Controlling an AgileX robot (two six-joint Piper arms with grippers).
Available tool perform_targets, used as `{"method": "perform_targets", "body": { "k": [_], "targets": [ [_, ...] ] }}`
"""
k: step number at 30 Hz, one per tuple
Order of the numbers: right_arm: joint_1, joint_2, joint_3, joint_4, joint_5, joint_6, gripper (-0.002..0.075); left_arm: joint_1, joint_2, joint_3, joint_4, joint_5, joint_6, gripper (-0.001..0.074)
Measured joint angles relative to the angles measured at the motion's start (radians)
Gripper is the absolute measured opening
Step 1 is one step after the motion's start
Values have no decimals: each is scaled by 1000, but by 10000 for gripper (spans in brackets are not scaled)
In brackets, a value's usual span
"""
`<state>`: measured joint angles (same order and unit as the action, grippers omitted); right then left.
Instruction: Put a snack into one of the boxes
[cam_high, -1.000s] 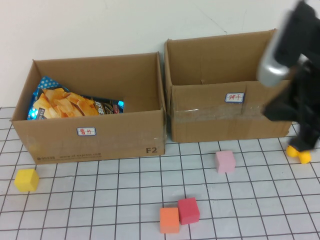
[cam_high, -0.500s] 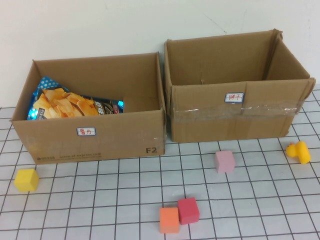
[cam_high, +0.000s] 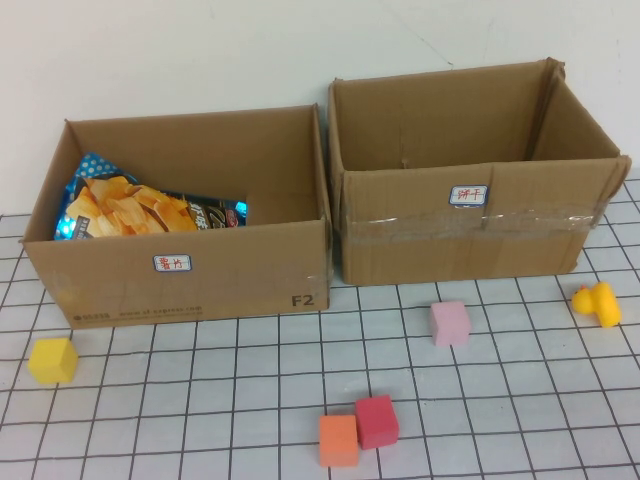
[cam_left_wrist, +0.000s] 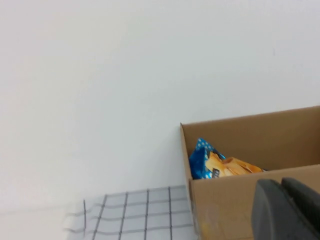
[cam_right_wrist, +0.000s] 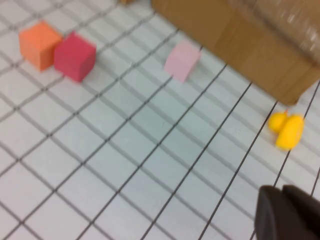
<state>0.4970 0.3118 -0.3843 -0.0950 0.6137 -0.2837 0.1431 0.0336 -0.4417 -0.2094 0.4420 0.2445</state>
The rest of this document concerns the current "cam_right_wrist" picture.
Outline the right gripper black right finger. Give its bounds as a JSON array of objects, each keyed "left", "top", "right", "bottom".
[{"left": 282, "top": 184, "right": 320, "bottom": 240}]

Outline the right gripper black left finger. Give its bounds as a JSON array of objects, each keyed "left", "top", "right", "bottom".
[{"left": 254, "top": 185, "right": 308, "bottom": 240}]

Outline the yellow rubber duck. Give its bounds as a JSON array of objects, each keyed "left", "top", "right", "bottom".
[{"left": 267, "top": 109, "right": 306, "bottom": 151}]

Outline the white grid table cover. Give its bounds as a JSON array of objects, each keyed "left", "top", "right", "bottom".
[{"left": 0, "top": 0, "right": 320, "bottom": 240}]

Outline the pink foam cube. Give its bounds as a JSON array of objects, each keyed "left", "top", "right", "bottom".
[{"left": 163, "top": 41, "right": 202, "bottom": 84}]

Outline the cardboard box with clear tape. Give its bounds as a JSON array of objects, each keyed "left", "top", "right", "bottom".
[{"left": 151, "top": 0, "right": 320, "bottom": 106}]

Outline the red foam cube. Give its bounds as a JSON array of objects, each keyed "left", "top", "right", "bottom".
[{"left": 53, "top": 31, "right": 98, "bottom": 84}]

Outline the orange foam cube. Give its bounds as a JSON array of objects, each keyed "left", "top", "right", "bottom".
[{"left": 18, "top": 20, "right": 63, "bottom": 73}]

